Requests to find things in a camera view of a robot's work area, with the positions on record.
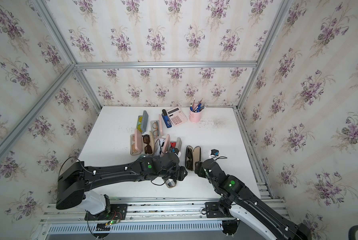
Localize black tan glasses case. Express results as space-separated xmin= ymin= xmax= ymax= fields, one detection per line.
xmin=192 ymin=146 xmax=202 ymax=172

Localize pink case white glasses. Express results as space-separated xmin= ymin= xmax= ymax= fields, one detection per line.
xmin=157 ymin=134 xmax=171 ymax=157

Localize plaid glasses case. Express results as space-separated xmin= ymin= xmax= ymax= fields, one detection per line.
xmin=165 ymin=179 xmax=177 ymax=189

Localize grey glasses case red glasses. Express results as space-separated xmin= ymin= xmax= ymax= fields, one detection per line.
xmin=169 ymin=138 xmax=182 ymax=157

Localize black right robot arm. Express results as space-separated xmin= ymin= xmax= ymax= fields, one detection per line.
xmin=195 ymin=159 xmax=312 ymax=240

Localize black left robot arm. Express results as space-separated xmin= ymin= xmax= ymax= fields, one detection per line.
xmin=56 ymin=153 xmax=188 ymax=210

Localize beige glasses case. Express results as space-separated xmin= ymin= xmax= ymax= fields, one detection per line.
xmin=149 ymin=131 xmax=156 ymax=155

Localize pink grey case back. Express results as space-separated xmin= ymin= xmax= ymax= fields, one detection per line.
xmin=150 ymin=115 xmax=163 ymax=138

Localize pink glasses case left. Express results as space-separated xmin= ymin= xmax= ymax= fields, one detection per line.
xmin=130 ymin=129 xmax=144 ymax=156

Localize grey case yellow lining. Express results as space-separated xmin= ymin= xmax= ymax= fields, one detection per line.
xmin=137 ymin=111 xmax=149 ymax=134

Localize red sunglasses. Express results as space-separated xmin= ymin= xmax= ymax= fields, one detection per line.
xmin=170 ymin=142 xmax=176 ymax=150

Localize white black sunglasses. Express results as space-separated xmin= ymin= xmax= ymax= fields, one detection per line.
xmin=154 ymin=138 xmax=165 ymax=157

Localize brown sunglasses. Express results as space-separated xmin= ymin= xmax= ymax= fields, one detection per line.
xmin=142 ymin=135 xmax=153 ymax=155

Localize pink calculator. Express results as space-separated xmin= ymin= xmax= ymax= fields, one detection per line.
xmin=167 ymin=107 xmax=188 ymax=126

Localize blue stapler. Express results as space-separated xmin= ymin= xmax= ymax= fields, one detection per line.
xmin=162 ymin=109 xmax=172 ymax=129

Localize pink pen cup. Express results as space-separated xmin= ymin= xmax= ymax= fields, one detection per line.
xmin=189 ymin=111 xmax=202 ymax=123

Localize brown frame glasses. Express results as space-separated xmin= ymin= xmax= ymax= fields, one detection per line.
xmin=152 ymin=121 xmax=160 ymax=138

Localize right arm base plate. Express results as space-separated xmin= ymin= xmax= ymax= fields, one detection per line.
xmin=201 ymin=202 xmax=233 ymax=219

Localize aluminium rail frame front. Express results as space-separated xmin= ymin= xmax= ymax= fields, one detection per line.
xmin=31 ymin=196 xmax=301 ymax=240

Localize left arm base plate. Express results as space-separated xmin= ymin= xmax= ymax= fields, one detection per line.
xmin=85 ymin=204 xmax=128 ymax=222

